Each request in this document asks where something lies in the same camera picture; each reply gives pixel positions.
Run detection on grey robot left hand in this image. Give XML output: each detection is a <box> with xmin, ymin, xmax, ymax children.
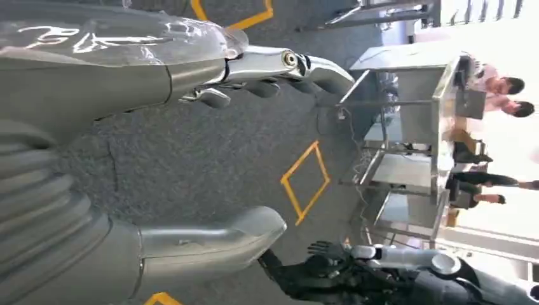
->
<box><xmin>0</xmin><ymin>0</ymin><xmax>355</xmax><ymax>305</ymax></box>

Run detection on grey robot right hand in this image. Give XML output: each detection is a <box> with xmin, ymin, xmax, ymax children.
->
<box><xmin>257</xmin><ymin>240</ymin><xmax>360</xmax><ymax>302</ymax></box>

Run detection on yellow floor tape square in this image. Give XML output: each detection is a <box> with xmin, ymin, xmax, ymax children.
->
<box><xmin>280</xmin><ymin>140</ymin><xmax>332</xmax><ymax>227</ymax></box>

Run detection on person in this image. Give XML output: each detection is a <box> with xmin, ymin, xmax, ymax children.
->
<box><xmin>463</xmin><ymin>55</ymin><xmax>526</xmax><ymax>97</ymax></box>
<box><xmin>446</xmin><ymin>172</ymin><xmax>539</xmax><ymax>210</ymax></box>
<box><xmin>484</xmin><ymin>94</ymin><xmax>536</xmax><ymax>119</ymax></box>

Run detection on black chair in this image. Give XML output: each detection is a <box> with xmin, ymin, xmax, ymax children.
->
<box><xmin>453</xmin><ymin>140</ymin><xmax>493</xmax><ymax>165</ymax></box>

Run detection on brown cardboard box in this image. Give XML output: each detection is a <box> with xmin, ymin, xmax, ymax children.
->
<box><xmin>447</xmin><ymin>127</ymin><xmax>479</xmax><ymax>154</ymax></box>

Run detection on grey laptop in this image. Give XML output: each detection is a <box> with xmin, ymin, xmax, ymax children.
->
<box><xmin>454</xmin><ymin>88</ymin><xmax>488</xmax><ymax>121</ymax></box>

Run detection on steel bench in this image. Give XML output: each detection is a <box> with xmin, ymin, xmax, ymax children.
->
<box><xmin>336</xmin><ymin>44</ymin><xmax>466</xmax><ymax>249</ymax></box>

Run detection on white power cables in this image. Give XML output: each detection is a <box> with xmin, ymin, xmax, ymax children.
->
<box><xmin>336</xmin><ymin>107</ymin><xmax>371</xmax><ymax>220</ymax></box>

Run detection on steel table frame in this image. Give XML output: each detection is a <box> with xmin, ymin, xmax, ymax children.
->
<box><xmin>294</xmin><ymin>0</ymin><xmax>441</xmax><ymax>31</ymax></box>

